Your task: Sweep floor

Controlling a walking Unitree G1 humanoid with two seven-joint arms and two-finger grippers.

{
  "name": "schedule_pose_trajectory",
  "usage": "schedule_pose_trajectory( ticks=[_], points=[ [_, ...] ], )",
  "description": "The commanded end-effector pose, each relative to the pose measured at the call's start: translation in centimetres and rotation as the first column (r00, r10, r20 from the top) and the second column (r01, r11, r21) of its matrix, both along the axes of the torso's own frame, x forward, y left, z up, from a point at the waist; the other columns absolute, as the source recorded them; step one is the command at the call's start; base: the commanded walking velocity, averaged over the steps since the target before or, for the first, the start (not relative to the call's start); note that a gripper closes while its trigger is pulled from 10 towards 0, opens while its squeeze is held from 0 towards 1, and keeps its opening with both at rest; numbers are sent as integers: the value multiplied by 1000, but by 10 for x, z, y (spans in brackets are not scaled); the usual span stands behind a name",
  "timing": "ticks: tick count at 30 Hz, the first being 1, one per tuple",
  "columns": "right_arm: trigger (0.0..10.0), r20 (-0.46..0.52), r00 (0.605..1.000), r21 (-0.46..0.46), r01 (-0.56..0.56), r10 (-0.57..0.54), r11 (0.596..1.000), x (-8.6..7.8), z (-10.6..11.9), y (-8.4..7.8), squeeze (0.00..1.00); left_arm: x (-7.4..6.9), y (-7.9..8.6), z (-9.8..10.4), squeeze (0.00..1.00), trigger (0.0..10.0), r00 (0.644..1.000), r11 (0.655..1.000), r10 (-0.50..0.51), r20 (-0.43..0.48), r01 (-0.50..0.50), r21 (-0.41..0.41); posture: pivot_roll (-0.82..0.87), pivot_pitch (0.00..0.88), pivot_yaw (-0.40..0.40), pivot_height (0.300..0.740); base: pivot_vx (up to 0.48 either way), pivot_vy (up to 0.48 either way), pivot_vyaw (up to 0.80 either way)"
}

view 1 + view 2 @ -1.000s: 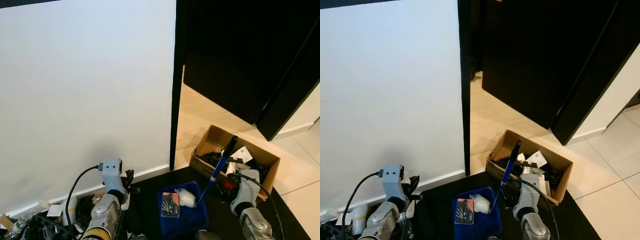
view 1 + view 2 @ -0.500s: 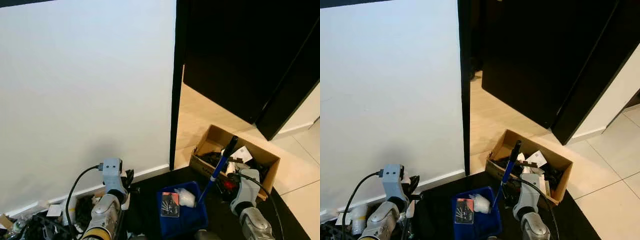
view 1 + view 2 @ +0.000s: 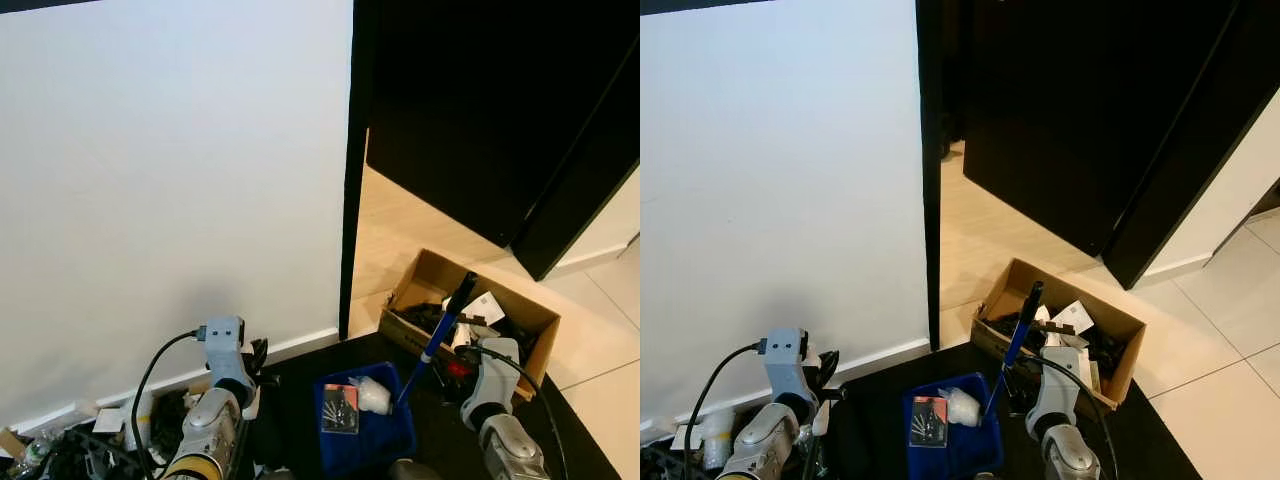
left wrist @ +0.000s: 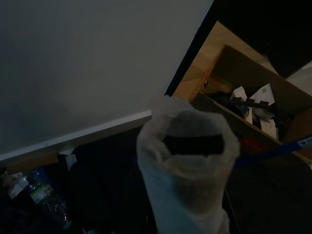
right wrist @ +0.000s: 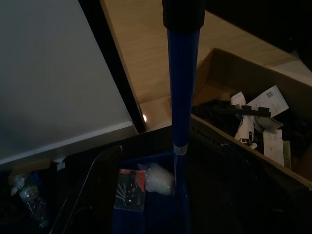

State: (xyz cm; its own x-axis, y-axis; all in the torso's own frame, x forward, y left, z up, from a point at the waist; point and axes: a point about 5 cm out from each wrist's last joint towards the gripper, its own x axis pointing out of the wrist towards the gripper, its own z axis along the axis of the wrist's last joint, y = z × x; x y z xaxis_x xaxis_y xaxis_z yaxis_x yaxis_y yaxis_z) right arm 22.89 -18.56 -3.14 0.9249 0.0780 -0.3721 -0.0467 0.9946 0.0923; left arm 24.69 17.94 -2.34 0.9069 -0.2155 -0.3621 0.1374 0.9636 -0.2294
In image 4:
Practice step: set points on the white foam black paddle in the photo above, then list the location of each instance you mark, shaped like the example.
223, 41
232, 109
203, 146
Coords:
185, 195

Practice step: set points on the white skirting board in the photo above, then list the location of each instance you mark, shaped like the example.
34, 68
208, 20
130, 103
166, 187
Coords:
97, 129

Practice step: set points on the small white folded paper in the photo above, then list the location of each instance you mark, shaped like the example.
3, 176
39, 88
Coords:
240, 93

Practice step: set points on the black jagged plastic strip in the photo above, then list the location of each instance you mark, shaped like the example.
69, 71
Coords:
253, 104

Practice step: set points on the brown cardboard box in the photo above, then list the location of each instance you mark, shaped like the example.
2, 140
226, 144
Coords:
256, 70

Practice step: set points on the large white printed paper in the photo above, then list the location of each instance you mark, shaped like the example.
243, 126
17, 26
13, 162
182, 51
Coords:
264, 93

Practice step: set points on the white paper sheet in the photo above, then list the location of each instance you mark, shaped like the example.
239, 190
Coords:
268, 126

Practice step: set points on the clear plastic bottle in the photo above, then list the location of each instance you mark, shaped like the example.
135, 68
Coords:
46, 197

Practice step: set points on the black cabinet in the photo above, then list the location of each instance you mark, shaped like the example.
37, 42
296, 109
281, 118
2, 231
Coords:
268, 24

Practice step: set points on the white crumpled container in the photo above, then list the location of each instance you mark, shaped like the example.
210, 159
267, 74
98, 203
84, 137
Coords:
17, 187

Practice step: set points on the black door frame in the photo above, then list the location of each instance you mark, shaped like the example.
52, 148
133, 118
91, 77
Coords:
193, 53

